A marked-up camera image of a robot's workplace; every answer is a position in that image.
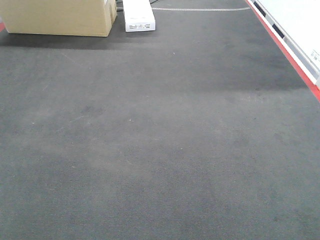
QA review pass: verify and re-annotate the white labelled carton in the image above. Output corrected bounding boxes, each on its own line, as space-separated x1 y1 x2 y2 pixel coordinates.
123 0 156 33

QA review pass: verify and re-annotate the brown cardboard box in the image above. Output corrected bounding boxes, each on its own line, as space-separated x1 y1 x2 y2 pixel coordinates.
0 0 117 37

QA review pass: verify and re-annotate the white conveyor side rail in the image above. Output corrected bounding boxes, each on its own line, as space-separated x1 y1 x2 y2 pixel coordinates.
247 0 320 100

